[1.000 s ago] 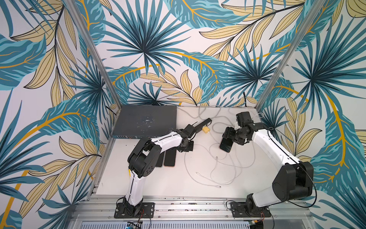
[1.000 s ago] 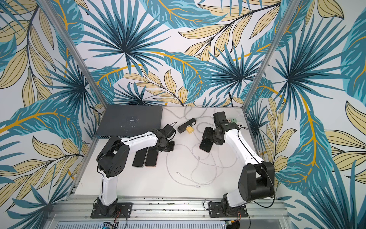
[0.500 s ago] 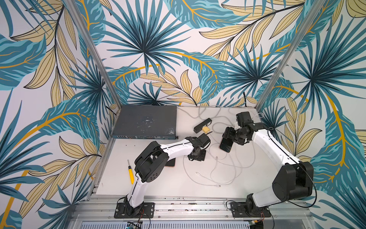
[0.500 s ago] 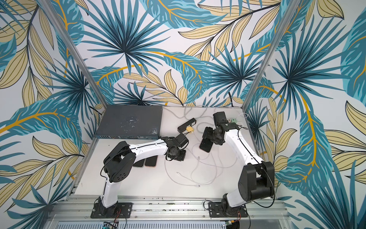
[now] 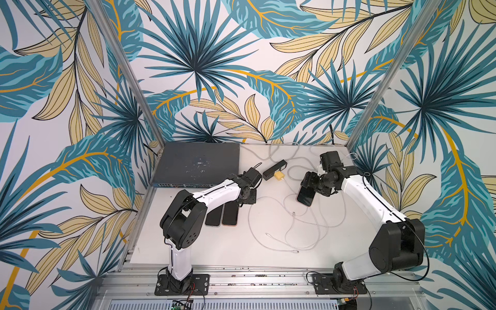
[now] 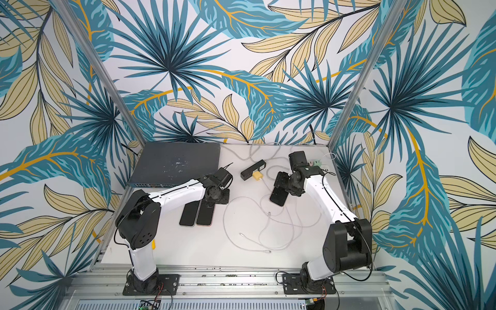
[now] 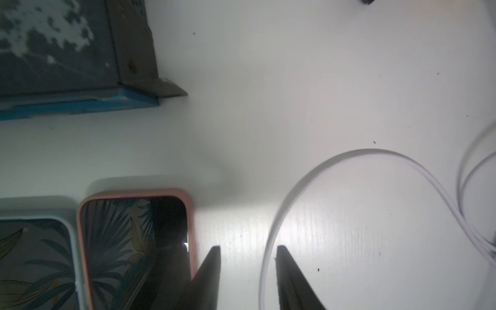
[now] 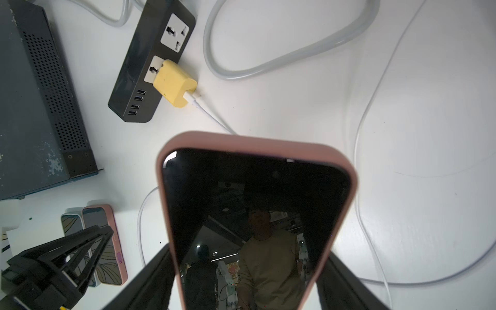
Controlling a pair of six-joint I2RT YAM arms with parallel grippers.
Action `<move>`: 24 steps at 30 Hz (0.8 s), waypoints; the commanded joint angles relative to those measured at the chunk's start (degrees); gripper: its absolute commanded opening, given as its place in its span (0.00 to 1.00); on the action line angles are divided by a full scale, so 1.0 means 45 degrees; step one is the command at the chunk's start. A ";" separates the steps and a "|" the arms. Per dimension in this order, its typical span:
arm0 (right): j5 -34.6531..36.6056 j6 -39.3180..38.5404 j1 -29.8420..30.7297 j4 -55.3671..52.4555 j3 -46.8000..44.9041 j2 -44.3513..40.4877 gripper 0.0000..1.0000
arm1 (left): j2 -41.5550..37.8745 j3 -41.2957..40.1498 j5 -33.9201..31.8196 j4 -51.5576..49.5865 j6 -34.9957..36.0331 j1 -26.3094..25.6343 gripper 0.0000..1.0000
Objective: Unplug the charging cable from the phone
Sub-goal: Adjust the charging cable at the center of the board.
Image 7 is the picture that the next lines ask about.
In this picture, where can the black smartphone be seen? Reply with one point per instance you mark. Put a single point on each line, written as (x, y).
(37, 266)

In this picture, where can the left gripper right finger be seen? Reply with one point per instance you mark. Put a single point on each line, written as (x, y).
(294, 291)

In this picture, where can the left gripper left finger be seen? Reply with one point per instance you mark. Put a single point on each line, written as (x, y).
(201, 293)

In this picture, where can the grey network switch box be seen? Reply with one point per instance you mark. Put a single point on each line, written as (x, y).
(78, 57)

